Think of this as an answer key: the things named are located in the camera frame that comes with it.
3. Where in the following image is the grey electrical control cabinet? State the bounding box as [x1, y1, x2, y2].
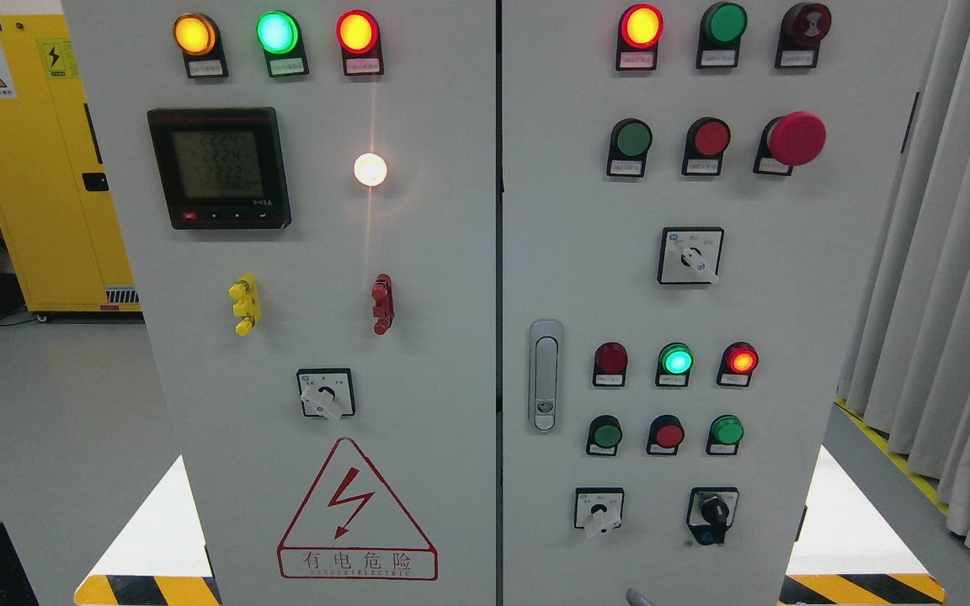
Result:
[64, 1, 946, 605]

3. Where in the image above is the upper red push button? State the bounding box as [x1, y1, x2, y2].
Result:
[681, 116, 731, 177]

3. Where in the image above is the yellow indicator lamp top left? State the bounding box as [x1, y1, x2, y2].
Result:
[173, 13, 230, 79]

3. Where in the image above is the red indicator lamp top left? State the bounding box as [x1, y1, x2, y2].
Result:
[335, 10, 385, 77]

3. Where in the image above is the green lit lamp lower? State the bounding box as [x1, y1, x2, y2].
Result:
[654, 342, 694, 388]

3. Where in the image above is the red push button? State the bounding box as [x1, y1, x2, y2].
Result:
[644, 414, 685, 456]
[681, 116, 731, 177]

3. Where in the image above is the white lit indicator lamp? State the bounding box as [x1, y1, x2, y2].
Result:
[353, 152, 388, 188]

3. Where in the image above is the red indicator lamp top right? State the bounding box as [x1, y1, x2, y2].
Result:
[615, 3, 664, 72]

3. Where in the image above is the red lit lamp lower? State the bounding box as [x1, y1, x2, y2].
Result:
[716, 342, 759, 388]

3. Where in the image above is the upper right selector switch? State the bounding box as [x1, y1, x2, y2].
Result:
[657, 226, 725, 286]

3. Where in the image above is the lower bright green push button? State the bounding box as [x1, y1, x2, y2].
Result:
[705, 414, 744, 456]

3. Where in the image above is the left door selector switch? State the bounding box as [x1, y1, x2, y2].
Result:
[296, 368, 355, 421]

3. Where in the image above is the black digital power meter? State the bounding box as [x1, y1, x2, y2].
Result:
[147, 107, 292, 230]

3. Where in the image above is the lower left selector switch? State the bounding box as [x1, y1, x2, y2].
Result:
[573, 487, 625, 540]

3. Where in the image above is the yellow terminal connector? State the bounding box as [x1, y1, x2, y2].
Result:
[228, 274, 262, 337]

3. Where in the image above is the red high voltage warning sticker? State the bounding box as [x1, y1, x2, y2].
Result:
[277, 437, 439, 582]

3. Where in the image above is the silver cabinet door handle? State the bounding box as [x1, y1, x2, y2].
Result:
[527, 319, 563, 433]

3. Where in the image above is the green indicator lamp top left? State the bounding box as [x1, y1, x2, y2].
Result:
[255, 10, 311, 77]

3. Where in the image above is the black key switch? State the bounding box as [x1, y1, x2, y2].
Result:
[685, 486, 739, 547]

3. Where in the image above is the red indicator lamp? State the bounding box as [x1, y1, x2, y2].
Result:
[335, 10, 385, 77]
[615, 3, 664, 72]

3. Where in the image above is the yellow safety storage cabinet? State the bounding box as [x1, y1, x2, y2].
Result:
[0, 14, 140, 321]

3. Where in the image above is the dark red buzzer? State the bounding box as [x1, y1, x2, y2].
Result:
[775, 3, 832, 69]

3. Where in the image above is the red terminal connector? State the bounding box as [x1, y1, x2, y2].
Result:
[370, 274, 394, 335]

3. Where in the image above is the green unlit lamp top right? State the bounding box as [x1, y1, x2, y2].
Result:
[696, 3, 749, 69]

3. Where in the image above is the grey curtain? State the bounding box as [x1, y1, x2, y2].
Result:
[838, 1, 970, 548]

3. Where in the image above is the lower red push button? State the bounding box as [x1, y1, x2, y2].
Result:
[644, 414, 685, 456]

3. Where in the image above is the red mushroom emergency stop button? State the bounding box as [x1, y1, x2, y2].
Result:
[752, 111, 827, 176]

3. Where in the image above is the upper green push button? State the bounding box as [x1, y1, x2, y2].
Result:
[605, 118, 652, 178]

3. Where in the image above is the lower dark green push button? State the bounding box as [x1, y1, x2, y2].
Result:
[585, 415, 623, 457]

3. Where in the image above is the dark red unlit lamp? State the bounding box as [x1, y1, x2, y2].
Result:
[592, 342, 628, 388]

